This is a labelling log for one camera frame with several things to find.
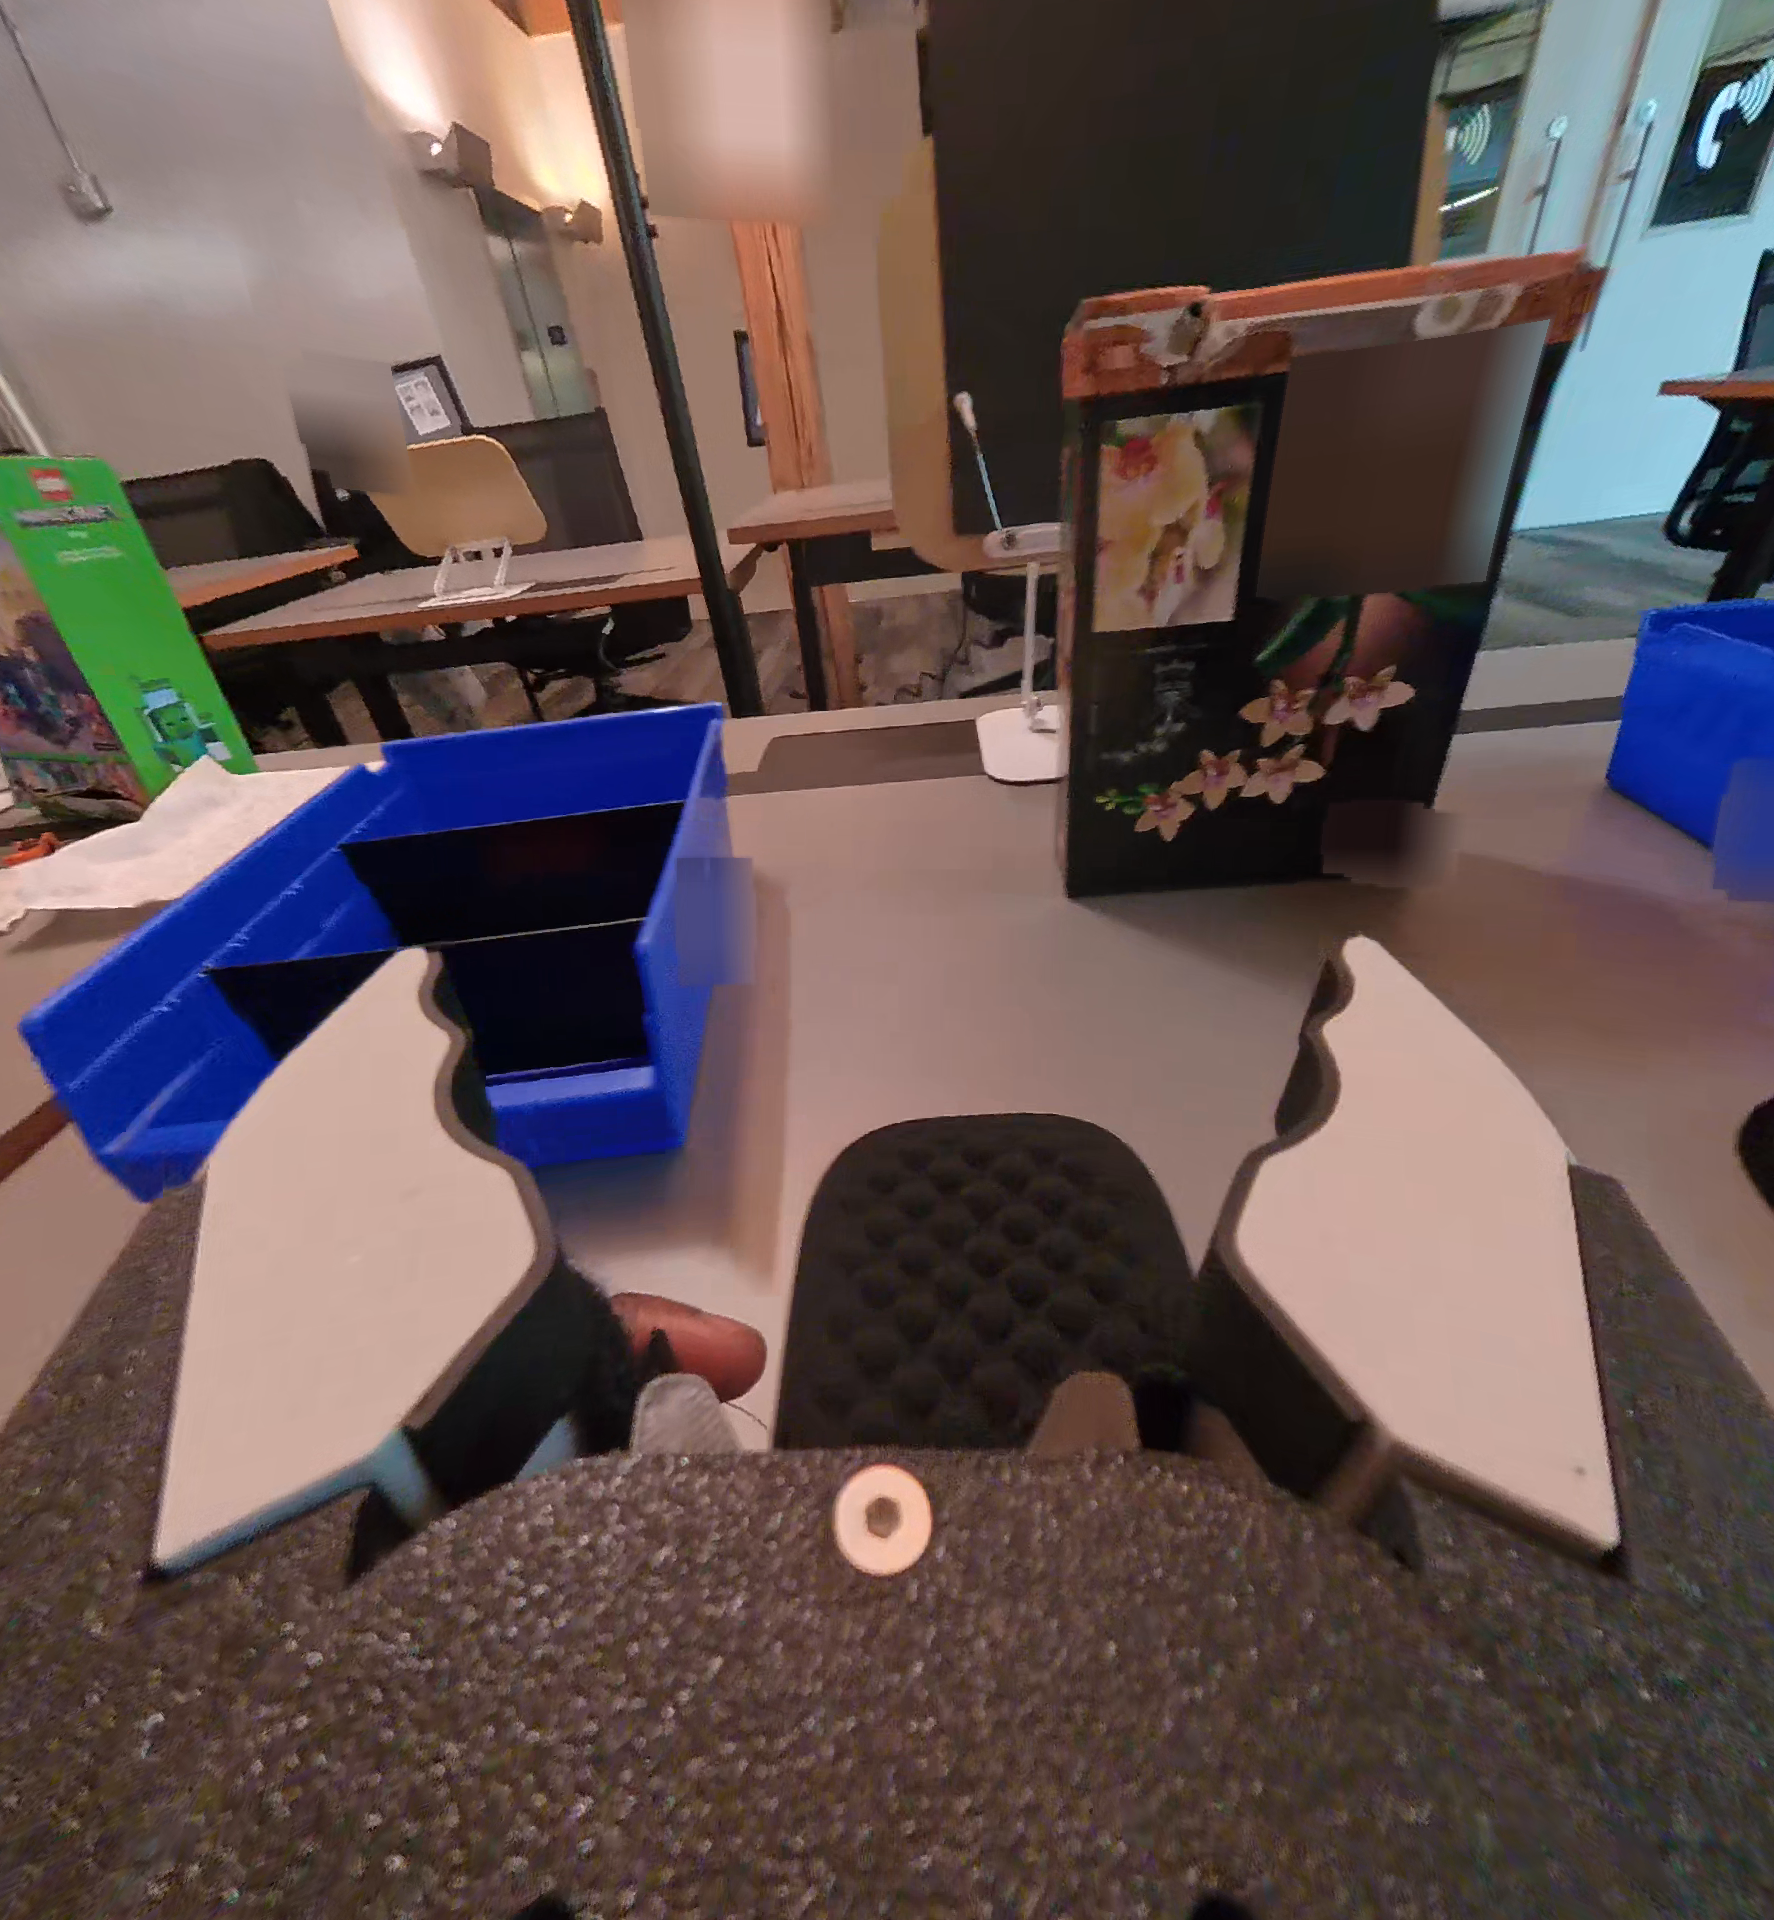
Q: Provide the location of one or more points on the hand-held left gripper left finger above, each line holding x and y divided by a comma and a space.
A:
347, 1245

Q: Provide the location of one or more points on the pale wooden chair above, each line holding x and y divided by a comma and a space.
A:
481, 479

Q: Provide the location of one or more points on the green lego box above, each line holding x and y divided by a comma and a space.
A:
75, 600

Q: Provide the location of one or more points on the black booklet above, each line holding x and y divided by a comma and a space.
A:
527, 871

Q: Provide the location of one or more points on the person's left hand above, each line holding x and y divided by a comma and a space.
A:
707, 1343

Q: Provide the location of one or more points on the black phone icon sign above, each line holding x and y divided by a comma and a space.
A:
1734, 119

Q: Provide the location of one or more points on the white tipped thin rod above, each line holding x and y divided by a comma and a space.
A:
967, 403

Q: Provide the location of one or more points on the framed printed sheet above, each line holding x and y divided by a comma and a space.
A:
427, 397

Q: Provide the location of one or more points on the blue plastic bin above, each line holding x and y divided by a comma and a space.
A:
558, 766
1668, 707

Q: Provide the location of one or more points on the crumpled white paper bag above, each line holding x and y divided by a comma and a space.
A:
154, 856

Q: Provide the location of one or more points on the black orchid lego box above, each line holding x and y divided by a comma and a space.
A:
1172, 748

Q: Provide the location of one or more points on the white wall sconce light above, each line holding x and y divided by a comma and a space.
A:
454, 150
573, 220

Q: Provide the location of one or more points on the clear acrylic stand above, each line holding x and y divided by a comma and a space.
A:
477, 577

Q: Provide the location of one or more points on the white panel foot plate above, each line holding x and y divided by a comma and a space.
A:
1024, 748

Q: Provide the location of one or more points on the wooden table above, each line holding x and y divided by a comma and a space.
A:
1757, 386
812, 519
602, 577
258, 571

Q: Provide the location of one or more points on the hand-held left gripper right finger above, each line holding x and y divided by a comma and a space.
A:
1440, 1259

